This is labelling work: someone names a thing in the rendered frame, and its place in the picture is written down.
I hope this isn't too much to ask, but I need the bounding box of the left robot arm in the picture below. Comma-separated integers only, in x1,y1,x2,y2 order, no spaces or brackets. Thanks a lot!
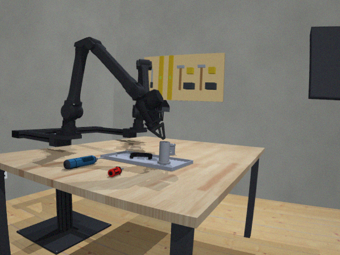
130,59,152,130

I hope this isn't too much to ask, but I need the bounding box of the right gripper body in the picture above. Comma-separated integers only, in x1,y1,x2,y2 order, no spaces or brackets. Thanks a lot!
141,108,161,130

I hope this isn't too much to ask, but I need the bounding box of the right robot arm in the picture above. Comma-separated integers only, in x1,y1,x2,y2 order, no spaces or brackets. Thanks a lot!
56,37,170,136

